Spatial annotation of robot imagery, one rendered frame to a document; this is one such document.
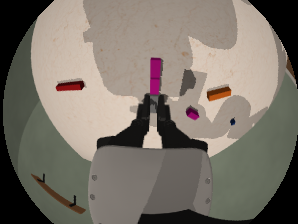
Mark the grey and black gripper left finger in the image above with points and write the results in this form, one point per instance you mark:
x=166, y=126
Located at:
x=134, y=134

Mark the orange rod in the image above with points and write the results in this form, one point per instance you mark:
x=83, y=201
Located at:
x=218, y=93

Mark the red rod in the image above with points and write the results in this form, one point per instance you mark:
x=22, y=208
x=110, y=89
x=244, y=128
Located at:
x=76, y=85

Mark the magenta rod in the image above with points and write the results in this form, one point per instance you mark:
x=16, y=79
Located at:
x=192, y=114
x=154, y=85
x=155, y=64

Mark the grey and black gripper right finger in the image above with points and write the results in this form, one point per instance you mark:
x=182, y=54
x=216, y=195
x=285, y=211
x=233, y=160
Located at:
x=174, y=138

